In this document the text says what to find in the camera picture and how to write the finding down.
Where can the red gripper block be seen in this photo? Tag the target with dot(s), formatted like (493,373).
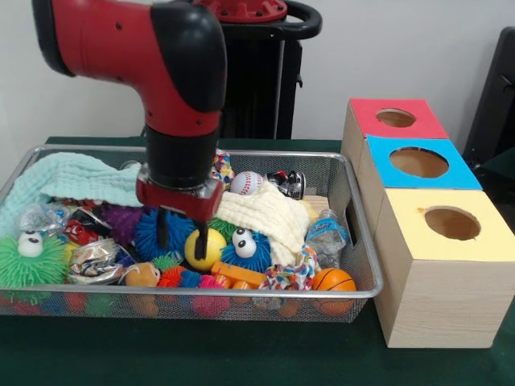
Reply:
(177,201)

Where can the plain blue spiky ball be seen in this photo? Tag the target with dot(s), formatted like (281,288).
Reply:
(181,233)

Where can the smooth yellow ball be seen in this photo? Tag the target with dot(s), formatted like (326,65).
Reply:
(215,249)

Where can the cream yellow cloth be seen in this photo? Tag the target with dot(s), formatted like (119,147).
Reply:
(261,213)

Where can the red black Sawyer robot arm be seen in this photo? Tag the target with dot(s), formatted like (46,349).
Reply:
(141,52)

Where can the shallow metal mesh bin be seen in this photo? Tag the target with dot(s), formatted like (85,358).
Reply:
(342,181)

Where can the wooden box with three holes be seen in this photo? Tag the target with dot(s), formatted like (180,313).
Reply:
(442,305)

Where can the small brown plush toy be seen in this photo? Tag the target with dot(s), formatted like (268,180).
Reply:
(141,275)

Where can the white toy baseball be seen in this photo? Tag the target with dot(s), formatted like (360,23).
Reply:
(246,183)

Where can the crushed silver drink can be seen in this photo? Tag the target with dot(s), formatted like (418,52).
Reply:
(94,261)

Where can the crushed black drink can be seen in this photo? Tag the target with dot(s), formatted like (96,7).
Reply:
(287,185)

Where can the dark green table cloth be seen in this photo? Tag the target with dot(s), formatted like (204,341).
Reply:
(201,354)
(499,173)

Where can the mint green cloth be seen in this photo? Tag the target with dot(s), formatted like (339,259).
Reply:
(60,177)

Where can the crushed clear water bottle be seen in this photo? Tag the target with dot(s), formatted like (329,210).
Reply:
(326,237)

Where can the green spiky ball with eyes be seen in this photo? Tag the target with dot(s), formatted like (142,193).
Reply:
(36,269)

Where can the orange toy basketball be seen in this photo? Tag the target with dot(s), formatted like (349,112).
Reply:
(334,279)

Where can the black upright panel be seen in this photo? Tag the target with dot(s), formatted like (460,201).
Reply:
(495,100)

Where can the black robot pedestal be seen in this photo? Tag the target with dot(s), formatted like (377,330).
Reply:
(273,80)

